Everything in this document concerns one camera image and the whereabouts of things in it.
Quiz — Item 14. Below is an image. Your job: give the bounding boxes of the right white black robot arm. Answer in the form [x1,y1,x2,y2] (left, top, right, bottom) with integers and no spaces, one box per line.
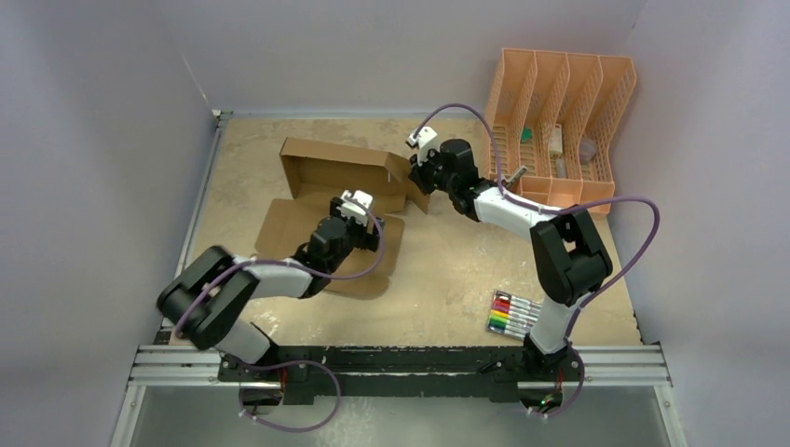
[406,136,613,379]

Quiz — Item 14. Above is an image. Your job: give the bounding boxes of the black white striped item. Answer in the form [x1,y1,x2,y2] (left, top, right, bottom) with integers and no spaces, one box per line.
[504,165,528,188]

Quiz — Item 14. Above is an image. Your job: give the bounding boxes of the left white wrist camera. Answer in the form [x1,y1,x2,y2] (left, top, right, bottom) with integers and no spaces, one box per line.
[338,190,375,224]

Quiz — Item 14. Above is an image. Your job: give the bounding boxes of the white paper box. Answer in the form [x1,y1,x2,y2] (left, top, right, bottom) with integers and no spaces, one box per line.
[548,123,563,157]

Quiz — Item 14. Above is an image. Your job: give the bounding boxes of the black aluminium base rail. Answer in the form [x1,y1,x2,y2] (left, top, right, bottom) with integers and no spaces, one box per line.
[128,345,671,405]

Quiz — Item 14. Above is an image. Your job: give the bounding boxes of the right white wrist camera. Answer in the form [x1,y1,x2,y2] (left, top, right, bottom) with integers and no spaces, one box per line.
[405,127,440,166]

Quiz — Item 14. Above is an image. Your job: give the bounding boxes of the clear plastic cup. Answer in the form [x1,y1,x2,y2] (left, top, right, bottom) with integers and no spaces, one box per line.
[578,137,599,165]

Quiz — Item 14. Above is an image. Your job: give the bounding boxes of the brown cardboard box sheet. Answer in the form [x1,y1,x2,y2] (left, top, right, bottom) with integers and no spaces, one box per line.
[254,137,429,299]

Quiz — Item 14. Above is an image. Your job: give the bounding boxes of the pack of coloured markers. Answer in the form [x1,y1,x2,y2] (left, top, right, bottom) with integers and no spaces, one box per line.
[486,291,542,339]

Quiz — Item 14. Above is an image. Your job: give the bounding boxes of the orange plastic file organizer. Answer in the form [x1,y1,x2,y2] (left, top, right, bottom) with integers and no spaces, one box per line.
[475,48,637,215]

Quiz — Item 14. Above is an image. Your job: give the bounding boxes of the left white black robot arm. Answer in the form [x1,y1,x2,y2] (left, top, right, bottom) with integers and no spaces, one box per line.
[157,190,385,381]

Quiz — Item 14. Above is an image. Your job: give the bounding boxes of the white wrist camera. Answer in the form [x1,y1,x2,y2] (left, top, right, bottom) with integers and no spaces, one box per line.
[338,190,375,224]
[405,127,440,166]

